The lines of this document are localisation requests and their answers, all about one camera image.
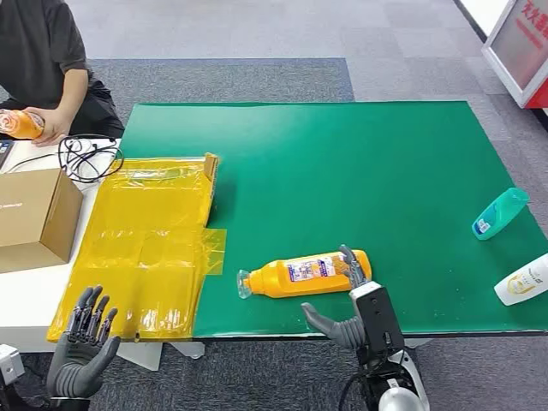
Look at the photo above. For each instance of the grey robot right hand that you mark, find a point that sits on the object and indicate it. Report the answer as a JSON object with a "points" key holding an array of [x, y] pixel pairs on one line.
{"points": [[334, 332]]}

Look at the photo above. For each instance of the yellow plastic sheet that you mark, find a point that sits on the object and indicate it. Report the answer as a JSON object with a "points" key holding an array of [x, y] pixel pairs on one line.
{"points": [[146, 249]]}

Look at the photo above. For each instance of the orange bottle clear cap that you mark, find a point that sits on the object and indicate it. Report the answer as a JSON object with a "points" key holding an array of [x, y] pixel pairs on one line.
{"points": [[274, 279]]}

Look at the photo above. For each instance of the person's hand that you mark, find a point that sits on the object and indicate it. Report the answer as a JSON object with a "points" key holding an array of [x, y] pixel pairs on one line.
{"points": [[51, 122]]}

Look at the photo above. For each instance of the white plastic bottle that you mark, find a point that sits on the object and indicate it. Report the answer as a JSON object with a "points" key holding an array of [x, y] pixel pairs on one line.
{"points": [[524, 281]]}

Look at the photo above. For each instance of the person's forearm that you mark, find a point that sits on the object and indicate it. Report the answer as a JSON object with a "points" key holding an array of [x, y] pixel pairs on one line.
{"points": [[73, 91]]}

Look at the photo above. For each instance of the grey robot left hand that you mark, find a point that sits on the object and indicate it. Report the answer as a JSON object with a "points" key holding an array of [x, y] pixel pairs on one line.
{"points": [[79, 363]]}

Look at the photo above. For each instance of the brown cardboard box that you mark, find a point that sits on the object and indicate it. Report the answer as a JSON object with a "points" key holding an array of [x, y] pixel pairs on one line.
{"points": [[29, 215]]}

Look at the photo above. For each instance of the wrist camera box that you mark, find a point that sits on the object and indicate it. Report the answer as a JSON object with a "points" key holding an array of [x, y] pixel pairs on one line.
{"points": [[9, 366], [379, 323]]}

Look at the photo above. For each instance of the green table mat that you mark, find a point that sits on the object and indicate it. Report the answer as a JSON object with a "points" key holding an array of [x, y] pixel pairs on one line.
{"points": [[343, 181]]}

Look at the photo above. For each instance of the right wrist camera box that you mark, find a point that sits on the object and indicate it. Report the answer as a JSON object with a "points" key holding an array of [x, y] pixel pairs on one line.
{"points": [[379, 323]]}

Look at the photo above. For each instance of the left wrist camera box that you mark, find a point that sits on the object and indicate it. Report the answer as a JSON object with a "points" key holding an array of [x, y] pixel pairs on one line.
{"points": [[9, 366]]}

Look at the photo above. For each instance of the white table foot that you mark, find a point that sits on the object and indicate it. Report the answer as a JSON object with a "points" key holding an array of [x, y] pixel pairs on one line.
{"points": [[141, 356], [417, 342], [188, 349]]}

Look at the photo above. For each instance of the teal plastic bottle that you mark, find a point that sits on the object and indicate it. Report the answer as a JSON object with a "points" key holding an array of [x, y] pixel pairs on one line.
{"points": [[499, 214]]}

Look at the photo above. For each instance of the dark flat device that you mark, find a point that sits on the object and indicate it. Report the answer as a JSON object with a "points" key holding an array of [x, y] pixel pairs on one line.
{"points": [[4, 153]]}

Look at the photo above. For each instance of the white framed sign board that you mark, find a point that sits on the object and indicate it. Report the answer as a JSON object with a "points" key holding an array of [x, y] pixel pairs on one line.
{"points": [[520, 45]]}

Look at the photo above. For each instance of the person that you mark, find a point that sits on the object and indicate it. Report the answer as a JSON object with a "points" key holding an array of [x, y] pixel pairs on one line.
{"points": [[29, 51]]}

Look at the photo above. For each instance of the orange bottle swirl label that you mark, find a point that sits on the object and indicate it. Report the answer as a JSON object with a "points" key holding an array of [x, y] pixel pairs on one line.
{"points": [[19, 125]]}

